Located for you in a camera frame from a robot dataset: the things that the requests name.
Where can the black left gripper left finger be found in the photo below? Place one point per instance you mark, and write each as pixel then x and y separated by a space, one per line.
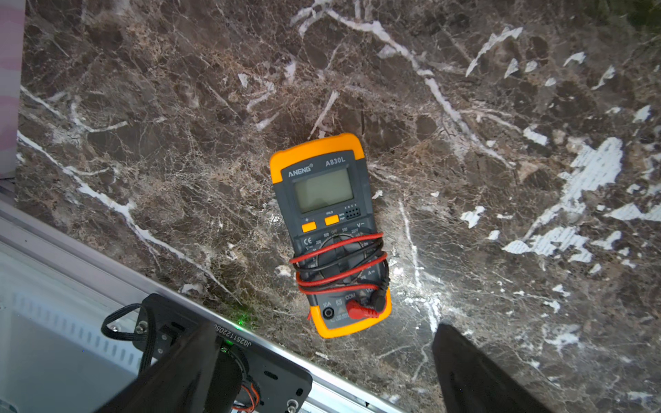
pixel 178 382

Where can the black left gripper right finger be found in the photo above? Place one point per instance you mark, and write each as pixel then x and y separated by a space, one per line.
pixel 472 382

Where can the yellow multimeter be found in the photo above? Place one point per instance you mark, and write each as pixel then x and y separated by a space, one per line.
pixel 323 191

